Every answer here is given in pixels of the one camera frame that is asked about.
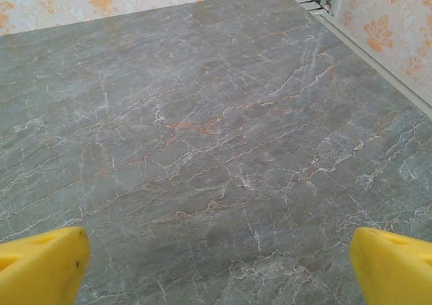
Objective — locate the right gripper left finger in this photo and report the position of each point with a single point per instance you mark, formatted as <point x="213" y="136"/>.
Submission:
<point x="40" y="271"/>

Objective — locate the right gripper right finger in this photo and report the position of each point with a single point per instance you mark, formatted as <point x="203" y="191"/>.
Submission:
<point x="395" y="274"/>

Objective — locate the wide aluminium side rail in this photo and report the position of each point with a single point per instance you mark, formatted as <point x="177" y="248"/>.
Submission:
<point x="371" y="50"/>

